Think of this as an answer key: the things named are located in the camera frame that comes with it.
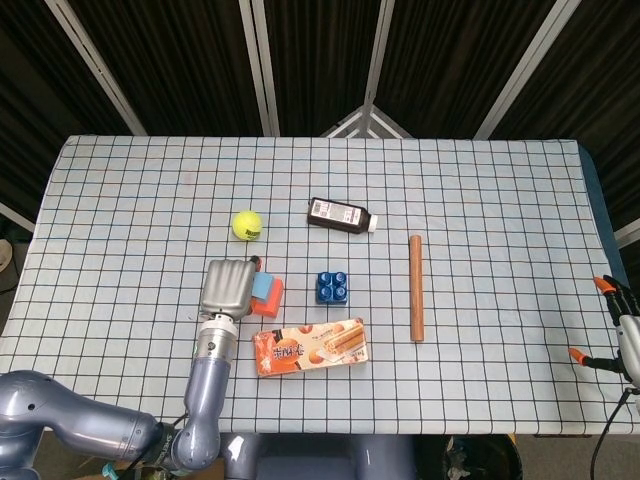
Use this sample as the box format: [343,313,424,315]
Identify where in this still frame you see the orange egg roll box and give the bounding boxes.
[251,317,372,379]

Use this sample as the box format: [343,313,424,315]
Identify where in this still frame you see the wooden rolling pin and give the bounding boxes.
[408,234,426,343]

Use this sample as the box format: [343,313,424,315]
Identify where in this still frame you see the black right hand cable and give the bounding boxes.
[589,387,632,480]

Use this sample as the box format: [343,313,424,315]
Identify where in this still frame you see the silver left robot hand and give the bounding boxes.
[198,255,264,321]

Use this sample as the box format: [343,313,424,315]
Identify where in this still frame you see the brown bottle white cap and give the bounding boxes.
[306,197,379,235]

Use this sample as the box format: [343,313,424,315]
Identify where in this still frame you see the blue studded toy brick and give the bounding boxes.
[314,271,350,305]

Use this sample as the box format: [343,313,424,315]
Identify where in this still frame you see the large orange foam cube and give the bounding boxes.
[248,276,285,320]

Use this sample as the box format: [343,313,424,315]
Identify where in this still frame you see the dark blue table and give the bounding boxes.
[578,142,627,301]

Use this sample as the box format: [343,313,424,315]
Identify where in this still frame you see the brown cardboard box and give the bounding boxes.
[74,452,226,480]

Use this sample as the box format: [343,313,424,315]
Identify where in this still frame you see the dark folding screen white frames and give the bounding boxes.
[0,0,640,251]

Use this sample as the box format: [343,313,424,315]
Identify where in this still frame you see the grey-blue robot torso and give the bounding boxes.
[219,432,416,480]

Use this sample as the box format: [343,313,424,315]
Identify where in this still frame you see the medium blue foam cube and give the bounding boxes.
[251,272,275,301]

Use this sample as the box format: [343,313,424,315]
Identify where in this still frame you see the black waste bin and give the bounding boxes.
[439,434,524,480]

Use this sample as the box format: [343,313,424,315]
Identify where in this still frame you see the checked light blue tablecloth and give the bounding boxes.
[0,134,640,435]

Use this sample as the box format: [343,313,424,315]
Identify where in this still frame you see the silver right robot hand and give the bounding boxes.
[568,274,640,389]

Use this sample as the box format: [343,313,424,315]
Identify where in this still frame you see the yellow tennis ball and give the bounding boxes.
[231,209,264,243]

